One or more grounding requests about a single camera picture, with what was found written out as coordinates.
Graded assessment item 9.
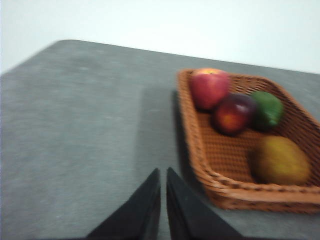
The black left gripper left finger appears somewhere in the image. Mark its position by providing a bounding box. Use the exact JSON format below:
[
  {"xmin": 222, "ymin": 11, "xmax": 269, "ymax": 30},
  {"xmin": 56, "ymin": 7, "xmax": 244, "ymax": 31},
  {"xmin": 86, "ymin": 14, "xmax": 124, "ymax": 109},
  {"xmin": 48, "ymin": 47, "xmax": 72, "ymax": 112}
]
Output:
[{"xmin": 86, "ymin": 167, "xmax": 161, "ymax": 240}]

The red apple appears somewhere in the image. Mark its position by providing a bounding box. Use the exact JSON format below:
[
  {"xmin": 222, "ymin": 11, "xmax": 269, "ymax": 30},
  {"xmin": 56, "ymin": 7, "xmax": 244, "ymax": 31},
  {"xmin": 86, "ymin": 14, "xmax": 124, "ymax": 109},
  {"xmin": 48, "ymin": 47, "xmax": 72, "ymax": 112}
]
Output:
[{"xmin": 191, "ymin": 67, "xmax": 231, "ymax": 111}]

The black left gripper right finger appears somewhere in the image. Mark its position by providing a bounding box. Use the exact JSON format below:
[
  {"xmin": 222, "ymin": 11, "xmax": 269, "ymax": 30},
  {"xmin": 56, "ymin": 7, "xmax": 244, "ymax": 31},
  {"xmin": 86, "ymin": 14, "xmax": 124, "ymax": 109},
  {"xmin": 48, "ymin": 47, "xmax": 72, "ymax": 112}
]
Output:
[{"xmin": 166, "ymin": 166, "xmax": 242, "ymax": 240}]

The green avocado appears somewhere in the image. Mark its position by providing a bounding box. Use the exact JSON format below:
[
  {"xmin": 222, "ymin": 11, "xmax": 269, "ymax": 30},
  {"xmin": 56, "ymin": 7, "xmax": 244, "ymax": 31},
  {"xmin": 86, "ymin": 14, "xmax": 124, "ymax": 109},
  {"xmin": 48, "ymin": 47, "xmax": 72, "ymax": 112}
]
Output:
[{"xmin": 249, "ymin": 91, "xmax": 285, "ymax": 131}]

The brown wicker basket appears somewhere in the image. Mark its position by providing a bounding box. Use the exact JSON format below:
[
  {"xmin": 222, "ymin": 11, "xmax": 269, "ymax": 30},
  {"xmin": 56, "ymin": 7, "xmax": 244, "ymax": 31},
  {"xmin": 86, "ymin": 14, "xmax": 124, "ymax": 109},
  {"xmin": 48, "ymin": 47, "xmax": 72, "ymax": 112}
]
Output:
[{"xmin": 176, "ymin": 68, "xmax": 320, "ymax": 216}]

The dark purple plum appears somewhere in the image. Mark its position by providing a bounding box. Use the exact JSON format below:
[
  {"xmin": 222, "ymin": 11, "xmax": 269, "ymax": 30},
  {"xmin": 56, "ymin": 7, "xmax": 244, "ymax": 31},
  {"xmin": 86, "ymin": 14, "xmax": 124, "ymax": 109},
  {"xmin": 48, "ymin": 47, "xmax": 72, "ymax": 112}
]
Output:
[{"xmin": 212, "ymin": 92, "xmax": 258, "ymax": 136}]

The yellow-brown kiwi fruit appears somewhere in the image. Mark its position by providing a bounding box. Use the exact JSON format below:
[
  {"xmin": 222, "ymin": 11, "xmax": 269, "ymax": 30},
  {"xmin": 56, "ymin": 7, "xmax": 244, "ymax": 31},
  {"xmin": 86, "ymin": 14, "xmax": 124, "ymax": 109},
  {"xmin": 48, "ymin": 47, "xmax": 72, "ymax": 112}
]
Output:
[{"xmin": 248, "ymin": 135, "xmax": 312, "ymax": 186}]

